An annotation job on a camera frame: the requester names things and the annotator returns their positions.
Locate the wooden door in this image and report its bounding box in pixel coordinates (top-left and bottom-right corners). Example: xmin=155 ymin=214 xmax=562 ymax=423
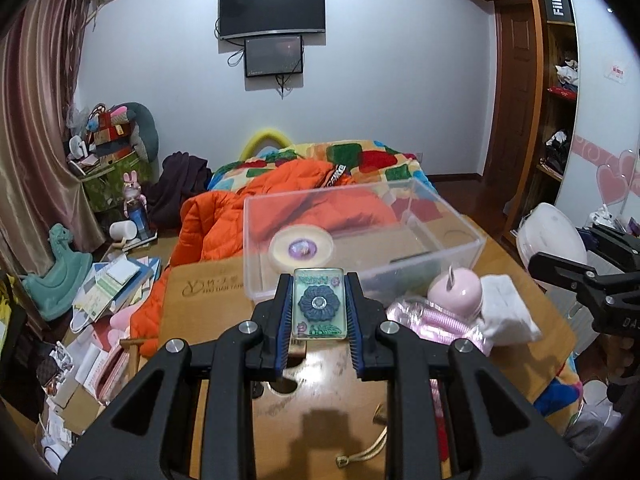
xmin=483 ymin=2 xmax=536 ymax=181

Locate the pink curtain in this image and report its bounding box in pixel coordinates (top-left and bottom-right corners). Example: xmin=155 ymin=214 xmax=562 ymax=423
xmin=0 ymin=0 xmax=101 ymax=281

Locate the pink coiled cable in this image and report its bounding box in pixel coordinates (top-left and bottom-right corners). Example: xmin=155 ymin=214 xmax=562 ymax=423
xmin=388 ymin=296 xmax=496 ymax=356

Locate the white round fan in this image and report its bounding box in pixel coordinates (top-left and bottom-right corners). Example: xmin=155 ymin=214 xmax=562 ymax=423
xmin=515 ymin=202 xmax=589 ymax=286

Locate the orange puffer jacket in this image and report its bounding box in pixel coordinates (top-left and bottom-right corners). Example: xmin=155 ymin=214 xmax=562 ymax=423
xmin=130 ymin=159 xmax=416 ymax=359

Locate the large wall television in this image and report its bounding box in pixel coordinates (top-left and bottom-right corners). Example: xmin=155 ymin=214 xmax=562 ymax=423
xmin=218 ymin=0 xmax=327 ymax=41

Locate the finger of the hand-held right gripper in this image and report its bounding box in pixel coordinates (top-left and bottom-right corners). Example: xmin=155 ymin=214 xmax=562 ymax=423
xmin=528 ymin=251 xmax=624 ymax=311

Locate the pink round pot with lid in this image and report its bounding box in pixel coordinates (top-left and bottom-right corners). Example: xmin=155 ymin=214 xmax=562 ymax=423
xmin=427 ymin=266 xmax=484 ymax=318

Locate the wooden desk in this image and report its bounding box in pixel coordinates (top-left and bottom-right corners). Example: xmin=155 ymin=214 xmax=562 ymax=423
xmin=158 ymin=215 xmax=578 ymax=480

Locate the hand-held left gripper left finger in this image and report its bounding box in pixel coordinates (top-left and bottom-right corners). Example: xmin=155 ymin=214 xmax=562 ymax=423
xmin=59 ymin=273 xmax=295 ymax=480

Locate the round tape roll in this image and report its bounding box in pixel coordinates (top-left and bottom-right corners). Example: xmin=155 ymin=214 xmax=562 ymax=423
xmin=268 ymin=225 xmax=335 ymax=276

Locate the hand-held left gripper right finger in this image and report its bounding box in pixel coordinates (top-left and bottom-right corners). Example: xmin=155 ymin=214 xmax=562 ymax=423
xmin=344 ymin=271 xmax=584 ymax=480

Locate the dark purple cloth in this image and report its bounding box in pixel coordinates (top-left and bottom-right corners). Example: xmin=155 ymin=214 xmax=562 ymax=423
xmin=145 ymin=151 xmax=214 ymax=231

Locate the white mug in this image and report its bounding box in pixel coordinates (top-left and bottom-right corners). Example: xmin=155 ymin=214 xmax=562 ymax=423
xmin=110 ymin=220 xmax=139 ymax=247

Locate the yellow arched headboard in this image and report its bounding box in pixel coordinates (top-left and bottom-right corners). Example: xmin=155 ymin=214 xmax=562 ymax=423
xmin=241 ymin=129 xmax=296 ymax=162

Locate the pink rabbit water bottle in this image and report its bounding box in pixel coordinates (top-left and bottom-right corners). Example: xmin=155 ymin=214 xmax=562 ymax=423
xmin=123 ymin=171 xmax=151 ymax=239

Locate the small wall monitor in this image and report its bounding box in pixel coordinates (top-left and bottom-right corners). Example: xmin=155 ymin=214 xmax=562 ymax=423
xmin=244 ymin=35 xmax=305 ymax=79

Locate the green resin flower block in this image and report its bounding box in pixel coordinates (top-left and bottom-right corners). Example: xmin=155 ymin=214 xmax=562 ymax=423
xmin=291 ymin=267 xmax=348 ymax=343

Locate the colourful patchwork blanket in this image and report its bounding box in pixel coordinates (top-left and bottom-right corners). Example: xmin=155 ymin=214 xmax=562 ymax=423
xmin=207 ymin=139 xmax=439 ymax=211

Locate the white folded cloth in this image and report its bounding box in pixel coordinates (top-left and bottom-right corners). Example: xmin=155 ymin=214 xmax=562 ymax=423
xmin=479 ymin=275 xmax=543 ymax=349

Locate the pile of plush toys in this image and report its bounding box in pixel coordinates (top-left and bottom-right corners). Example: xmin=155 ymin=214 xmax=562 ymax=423
xmin=70 ymin=102 xmax=160 ymax=166

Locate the wooden bookshelf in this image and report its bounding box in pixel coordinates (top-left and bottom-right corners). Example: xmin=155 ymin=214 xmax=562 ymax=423
xmin=500 ymin=0 xmax=584 ymax=251

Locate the green storage box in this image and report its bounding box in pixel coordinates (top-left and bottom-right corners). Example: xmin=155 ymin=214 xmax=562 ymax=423
xmin=80 ymin=150 xmax=156 ymax=216

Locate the clear plastic storage box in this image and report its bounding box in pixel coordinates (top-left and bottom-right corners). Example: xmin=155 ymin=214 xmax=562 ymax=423
xmin=243 ymin=177 xmax=487 ymax=305

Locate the teal plush rocking horse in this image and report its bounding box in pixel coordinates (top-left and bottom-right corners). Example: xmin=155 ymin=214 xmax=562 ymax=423
xmin=22 ymin=223 xmax=95 ymax=323

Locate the pile of books and papers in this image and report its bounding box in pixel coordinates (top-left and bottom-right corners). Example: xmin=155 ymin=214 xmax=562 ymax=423
xmin=35 ymin=248 xmax=166 ymax=461

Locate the gold tassel cord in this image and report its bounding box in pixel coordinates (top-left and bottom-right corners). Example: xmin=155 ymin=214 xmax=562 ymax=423
xmin=336 ymin=425 xmax=391 ymax=468

